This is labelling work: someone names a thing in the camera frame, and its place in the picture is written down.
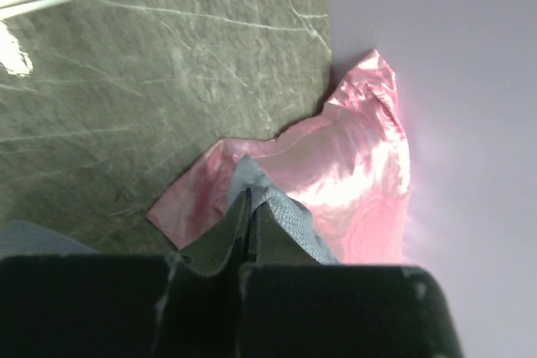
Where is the pink satin rose pillow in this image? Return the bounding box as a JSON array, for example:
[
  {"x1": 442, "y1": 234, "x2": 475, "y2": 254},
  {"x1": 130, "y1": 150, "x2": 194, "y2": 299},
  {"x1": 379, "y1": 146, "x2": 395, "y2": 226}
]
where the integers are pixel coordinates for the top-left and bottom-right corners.
[{"x1": 147, "y1": 50, "x2": 410, "y2": 264}]

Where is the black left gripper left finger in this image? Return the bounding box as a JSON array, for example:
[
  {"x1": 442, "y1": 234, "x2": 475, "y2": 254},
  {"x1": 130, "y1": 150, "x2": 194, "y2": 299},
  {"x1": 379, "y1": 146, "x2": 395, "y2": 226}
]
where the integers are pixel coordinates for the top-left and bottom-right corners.
[{"x1": 1, "y1": 191, "x2": 252, "y2": 357}]

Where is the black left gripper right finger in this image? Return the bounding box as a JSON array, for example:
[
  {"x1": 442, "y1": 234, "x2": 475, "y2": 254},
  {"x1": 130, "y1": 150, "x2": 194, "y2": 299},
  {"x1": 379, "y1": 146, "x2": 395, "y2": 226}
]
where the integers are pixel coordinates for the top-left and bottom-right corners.
[{"x1": 238, "y1": 203, "x2": 464, "y2": 357}]

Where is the blue green brown pillowcase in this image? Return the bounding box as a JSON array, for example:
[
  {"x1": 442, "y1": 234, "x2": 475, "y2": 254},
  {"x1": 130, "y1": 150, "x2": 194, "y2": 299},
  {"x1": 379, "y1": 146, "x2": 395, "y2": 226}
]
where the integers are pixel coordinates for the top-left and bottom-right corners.
[{"x1": 1, "y1": 155, "x2": 338, "y2": 264}]

